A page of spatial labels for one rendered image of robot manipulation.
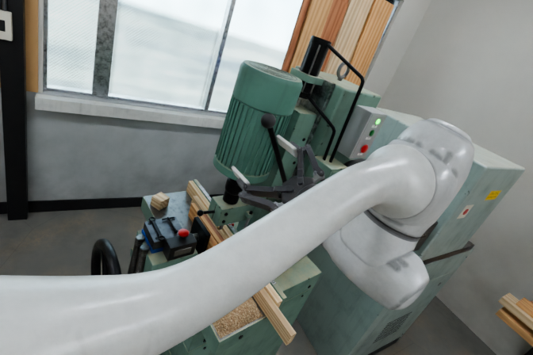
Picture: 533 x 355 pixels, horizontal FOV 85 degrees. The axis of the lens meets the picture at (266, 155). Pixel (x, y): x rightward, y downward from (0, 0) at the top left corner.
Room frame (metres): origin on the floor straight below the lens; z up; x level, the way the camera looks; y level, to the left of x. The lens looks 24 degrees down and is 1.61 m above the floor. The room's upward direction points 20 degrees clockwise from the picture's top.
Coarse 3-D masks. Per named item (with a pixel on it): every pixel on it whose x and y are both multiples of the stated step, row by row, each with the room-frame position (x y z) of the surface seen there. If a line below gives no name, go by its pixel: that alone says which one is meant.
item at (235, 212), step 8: (216, 200) 0.77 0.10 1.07; (240, 200) 0.81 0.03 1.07; (216, 208) 0.75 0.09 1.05; (224, 208) 0.74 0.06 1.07; (232, 208) 0.76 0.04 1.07; (240, 208) 0.79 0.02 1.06; (248, 208) 0.81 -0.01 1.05; (216, 216) 0.74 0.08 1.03; (224, 216) 0.75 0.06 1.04; (232, 216) 0.77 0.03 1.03; (240, 216) 0.80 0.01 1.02; (216, 224) 0.74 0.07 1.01; (224, 224) 0.76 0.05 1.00
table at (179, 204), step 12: (180, 192) 0.98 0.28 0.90; (144, 204) 0.85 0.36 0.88; (168, 204) 0.88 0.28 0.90; (180, 204) 0.90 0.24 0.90; (156, 216) 0.80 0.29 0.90; (168, 216) 0.82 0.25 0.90; (180, 216) 0.84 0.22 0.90; (252, 324) 0.54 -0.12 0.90; (264, 324) 0.58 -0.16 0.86; (204, 336) 0.50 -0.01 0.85; (216, 336) 0.47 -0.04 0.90; (228, 336) 0.48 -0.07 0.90; (240, 336) 0.51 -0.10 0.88; (216, 348) 0.46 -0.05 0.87
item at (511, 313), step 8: (504, 296) 1.51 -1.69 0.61; (512, 296) 1.55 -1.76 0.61; (504, 304) 1.47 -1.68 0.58; (512, 304) 1.46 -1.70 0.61; (520, 304) 1.46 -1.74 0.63; (528, 304) 1.49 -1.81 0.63; (504, 312) 1.46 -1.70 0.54; (512, 312) 1.44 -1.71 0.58; (520, 312) 1.42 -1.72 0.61; (528, 312) 1.43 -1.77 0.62; (504, 320) 1.43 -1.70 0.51; (512, 320) 1.41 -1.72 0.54; (520, 320) 1.44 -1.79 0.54; (528, 320) 1.38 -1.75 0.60; (512, 328) 1.39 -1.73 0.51; (520, 328) 1.37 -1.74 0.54; (528, 328) 1.40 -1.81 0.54; (528, 336) 1.34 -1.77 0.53; (528, 352) 1.56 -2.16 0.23
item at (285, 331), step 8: (192, 200) 0.92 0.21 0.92; (200, 200) 0.91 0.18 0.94; (200, 208) 0.88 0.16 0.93; (208, 216) 0.84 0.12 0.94; (256, 296) 0.61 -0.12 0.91; (264, 296) 0.60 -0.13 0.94; (264, 304) 0.59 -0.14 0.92; (272, 304) 0.58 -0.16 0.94; (264, 312) 0.58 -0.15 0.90; (272, 312) 0.56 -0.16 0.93; (280, 312) 0.57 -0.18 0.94; (272, 320) 0.56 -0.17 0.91; (280, 320) 0.54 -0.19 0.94; (280, 328) 0.54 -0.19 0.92; (288, 328) 0.53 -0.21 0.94; (280, 336) 0.53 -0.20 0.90; (288, 336) 0.52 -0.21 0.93
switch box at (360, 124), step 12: (360, 108) 0.90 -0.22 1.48; (372, 108) 0.96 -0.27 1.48; (360, 120) 0.89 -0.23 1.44; (372, 120) 0.89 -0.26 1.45; (384, 120) 0.94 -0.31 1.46; (348, 132) 0.90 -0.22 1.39; (360, 132) 0.87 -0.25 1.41; (348, 144) 0.89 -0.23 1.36; (360, 144) 0.89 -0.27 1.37; (348, 156) 0.87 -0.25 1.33; (360, 156) 0.91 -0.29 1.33
